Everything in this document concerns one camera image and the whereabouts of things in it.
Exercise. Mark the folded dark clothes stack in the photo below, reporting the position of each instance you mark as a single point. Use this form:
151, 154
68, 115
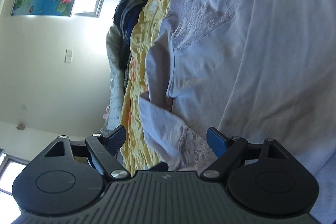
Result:
126, 16

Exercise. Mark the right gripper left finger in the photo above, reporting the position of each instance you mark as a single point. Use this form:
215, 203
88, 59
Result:
103, 149

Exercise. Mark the yellow cartoon print quilt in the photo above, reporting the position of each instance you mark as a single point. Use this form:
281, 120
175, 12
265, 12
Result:
136, 154

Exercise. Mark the grey white patterned blanket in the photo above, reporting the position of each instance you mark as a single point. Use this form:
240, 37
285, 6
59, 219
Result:
112, 116

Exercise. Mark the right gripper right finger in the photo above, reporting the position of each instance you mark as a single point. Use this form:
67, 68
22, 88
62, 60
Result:
229, 153

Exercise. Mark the lavender lace-trimmed shirt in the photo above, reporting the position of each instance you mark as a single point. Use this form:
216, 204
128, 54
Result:
251, 68

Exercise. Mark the white wall switch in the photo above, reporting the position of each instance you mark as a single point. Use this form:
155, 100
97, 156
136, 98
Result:
68, 56

